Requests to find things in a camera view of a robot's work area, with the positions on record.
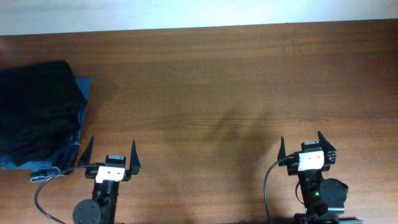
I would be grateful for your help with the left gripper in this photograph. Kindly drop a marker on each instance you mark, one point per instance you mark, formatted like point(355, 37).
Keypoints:
point(134, 165)

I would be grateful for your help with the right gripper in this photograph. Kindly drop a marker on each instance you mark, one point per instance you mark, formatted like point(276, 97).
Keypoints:
point(291, 166)

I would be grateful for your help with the black pants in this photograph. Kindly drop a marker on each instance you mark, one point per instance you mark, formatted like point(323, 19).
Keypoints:
point(39, 109)

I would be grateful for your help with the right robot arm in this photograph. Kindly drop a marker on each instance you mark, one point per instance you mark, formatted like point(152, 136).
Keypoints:
point(323, 199)

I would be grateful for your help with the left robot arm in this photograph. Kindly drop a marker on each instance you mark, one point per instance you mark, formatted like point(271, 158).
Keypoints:
point(101, 208)

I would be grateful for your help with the blue denim jeans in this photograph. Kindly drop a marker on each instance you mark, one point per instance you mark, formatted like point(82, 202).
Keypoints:
point(64, 156)

